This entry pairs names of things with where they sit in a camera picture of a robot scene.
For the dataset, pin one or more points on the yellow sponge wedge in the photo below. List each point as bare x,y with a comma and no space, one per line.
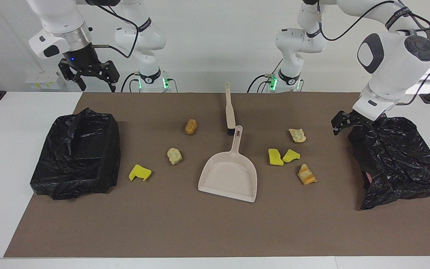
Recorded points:
290,155

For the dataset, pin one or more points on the pink plastic bin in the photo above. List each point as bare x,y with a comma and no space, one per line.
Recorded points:
367,179

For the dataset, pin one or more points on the beige hand brush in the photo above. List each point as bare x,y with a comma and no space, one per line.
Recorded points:
230,116

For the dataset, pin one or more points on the orange striped croissant piece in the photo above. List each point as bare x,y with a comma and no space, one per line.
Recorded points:
307,175

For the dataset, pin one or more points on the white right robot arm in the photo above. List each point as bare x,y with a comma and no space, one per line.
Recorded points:
142,39

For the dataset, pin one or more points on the white wall socket box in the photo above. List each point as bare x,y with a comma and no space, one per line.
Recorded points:
45,80

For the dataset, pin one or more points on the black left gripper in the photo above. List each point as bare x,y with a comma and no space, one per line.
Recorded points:
357,118

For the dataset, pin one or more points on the brown table mat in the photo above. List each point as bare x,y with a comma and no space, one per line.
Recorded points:
215,224

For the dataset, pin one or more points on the notched yellow sponge piece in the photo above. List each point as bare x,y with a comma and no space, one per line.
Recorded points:
139,173

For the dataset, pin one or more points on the pale flaky pastry piece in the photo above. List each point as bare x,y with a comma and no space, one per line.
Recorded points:
297,135

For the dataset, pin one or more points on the open black bag-lined bin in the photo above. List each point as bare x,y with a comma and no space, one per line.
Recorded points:
77,157

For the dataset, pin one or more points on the beige plastic dustpan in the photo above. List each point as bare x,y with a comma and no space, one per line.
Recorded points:
230,175

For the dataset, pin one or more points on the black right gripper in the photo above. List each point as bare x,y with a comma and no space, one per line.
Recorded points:
78,58

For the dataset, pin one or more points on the yellow sponge block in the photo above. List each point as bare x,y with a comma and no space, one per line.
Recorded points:
275,157

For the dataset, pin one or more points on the crumpled black trash bag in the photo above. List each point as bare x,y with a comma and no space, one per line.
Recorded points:
398,160

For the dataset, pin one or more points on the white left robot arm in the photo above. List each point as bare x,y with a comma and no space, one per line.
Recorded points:
394,59

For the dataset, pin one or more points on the pale crumpled food piece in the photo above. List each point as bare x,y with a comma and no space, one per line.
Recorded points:
174,156

